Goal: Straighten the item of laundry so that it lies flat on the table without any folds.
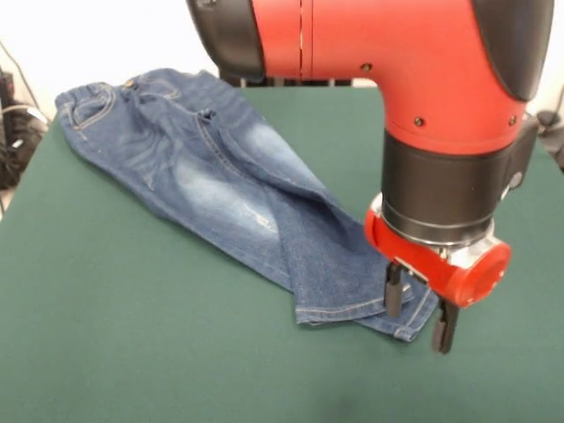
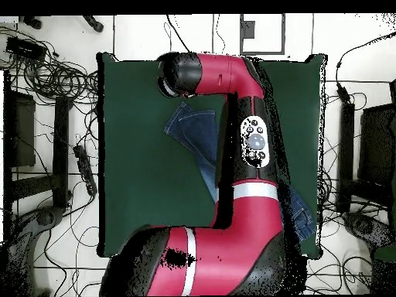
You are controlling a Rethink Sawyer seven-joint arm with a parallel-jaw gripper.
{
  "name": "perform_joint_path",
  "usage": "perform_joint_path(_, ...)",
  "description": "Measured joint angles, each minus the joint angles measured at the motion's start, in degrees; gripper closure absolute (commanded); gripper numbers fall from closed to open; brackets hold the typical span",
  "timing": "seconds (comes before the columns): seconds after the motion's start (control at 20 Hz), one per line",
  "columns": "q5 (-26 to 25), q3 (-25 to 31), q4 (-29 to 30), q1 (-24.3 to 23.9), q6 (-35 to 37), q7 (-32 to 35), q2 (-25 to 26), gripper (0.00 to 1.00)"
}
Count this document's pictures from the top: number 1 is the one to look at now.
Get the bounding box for black cable bundle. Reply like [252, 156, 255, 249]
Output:
[0, 101, 50, 190]

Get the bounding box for black upright power strip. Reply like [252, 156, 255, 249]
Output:
[0, 70, 18, 107]

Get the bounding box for blue denim jeans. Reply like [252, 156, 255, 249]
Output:
[55, 68, 441, 344]

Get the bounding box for dark green table cloth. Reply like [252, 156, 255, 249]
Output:
[0, 85, 564, 423]

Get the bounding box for black round plug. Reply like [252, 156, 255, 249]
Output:
[535, 109, 559, 130]

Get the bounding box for white cable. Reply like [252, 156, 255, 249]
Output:
[0, 101, 48, 131]

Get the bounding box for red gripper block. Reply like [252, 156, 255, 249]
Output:
[363, 193, 513, 356]

